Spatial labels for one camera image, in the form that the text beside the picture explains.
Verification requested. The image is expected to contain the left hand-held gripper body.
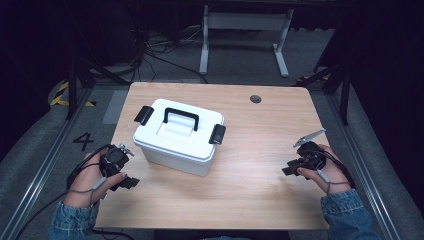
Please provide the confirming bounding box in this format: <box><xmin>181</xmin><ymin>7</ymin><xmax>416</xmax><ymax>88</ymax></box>
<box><xmin>99</xmin><ymin>143</ymin><xmax>136</xmax><ymax>178</ymax></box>

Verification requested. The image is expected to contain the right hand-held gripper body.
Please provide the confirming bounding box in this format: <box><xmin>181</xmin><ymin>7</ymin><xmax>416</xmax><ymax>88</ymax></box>
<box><xmin>292</xmin><ymin>128</ymin><xmax>328</xmax><ymax>171</ymax></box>

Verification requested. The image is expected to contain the white lidded storage box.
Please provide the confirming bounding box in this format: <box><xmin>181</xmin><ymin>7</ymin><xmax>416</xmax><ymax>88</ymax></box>
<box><xmin>132</xmin><ymin>98</ymin><xmax>227</xmax><ymax>177</ymax></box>

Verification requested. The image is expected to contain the person's right hand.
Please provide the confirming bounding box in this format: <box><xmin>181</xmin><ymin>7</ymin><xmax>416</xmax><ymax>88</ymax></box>
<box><xmin>297</xmin><ymin>143</ymin><xmax>353</xmax><ymax>195</ymax></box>

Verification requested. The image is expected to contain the person's left hand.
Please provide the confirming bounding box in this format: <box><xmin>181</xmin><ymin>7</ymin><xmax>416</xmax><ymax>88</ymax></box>
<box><xmin>63</xmin><ymin>151</ymin><xmax>128</xmax><ymax>208</ymax></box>

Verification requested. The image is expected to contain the black tripod stand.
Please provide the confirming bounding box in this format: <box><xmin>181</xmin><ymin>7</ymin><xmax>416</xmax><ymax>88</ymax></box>
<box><xmin>64</xmin><ymin>54</ymin><xmax>132</xmax><ymax>121</ymax></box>
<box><xmin>294</xmin><ymin>61</ymin><xmax>352</xmax><ymax>127</ymax></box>

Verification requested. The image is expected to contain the yellow black floor tape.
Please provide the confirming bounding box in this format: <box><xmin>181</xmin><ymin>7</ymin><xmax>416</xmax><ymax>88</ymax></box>
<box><xmin>49</xmin><ymin>81</ymin><xmax>98</xmax><ymax>108</ymax></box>

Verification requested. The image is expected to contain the grey left wrist cord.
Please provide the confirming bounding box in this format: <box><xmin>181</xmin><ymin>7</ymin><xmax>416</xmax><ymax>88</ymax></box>
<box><xmin>67</xmin><ymin>176</ymin><xmax>108</xmax><ymax>205</ymax></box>

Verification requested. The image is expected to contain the grey wrist cord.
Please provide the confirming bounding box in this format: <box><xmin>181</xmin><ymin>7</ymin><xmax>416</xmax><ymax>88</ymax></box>
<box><xmin>67</xmin><ymin>176</ymin><xmax>108</xmax><ymax>205</ymax></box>
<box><xmin>315</xmin><ymin>169</ymin><xmax>352</xmax><ymax>195</ymax></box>

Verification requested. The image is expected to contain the grey right wrist cord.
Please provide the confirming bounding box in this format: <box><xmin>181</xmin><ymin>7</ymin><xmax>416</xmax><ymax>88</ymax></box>
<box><xmin>315</xmin><ymin>169</ymin><xmax>352</xmax><ymax>195</ymax></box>

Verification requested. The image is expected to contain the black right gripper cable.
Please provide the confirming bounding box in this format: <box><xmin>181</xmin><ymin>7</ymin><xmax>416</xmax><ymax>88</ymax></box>
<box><xmin>316</xmin><ymin>149</ymin><xmax>357</xmax><ymax>190</ymax></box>

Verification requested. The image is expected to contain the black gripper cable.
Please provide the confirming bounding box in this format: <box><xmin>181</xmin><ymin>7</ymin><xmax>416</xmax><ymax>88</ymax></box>
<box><xmin>13</xmin><ymin>143</ymin><xmax>114</xmax><ymax>240</ymax></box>
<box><xmin>316</xmin><ymin>149</ymin><xmax>357</xmax><ymax>190</ymax></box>

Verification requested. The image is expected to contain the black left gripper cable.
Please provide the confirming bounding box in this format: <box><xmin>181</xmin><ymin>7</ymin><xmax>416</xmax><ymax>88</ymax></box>
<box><xmin>13</xmin><ymin>143</ymin><xmax>114</xmax><ymax>240</ymax></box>

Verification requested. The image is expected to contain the metal floor rail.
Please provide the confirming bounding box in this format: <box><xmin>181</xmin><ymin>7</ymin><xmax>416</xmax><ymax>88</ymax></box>
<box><xmin>0</xmin><ymin>88</ymin><xmax>96</xmax><ymax>240</ymax></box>
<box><xmin>323</xmin><ymin>92</ymin><xmax>403</xmax><ymax>240</ymax></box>

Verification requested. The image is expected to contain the tangle of black floor cables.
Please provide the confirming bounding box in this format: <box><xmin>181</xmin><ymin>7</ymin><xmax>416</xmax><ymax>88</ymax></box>
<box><xmin>131</xmin><ymin>28</ymin><xmax>210</xmax><ymax>85</ymax></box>

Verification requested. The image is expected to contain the white metal desk frame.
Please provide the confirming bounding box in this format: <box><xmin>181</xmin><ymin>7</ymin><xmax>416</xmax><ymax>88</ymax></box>
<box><xmin>198</xmin><ymin>4</ymin><xmax>295</xmax><ymax>79</ymax></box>

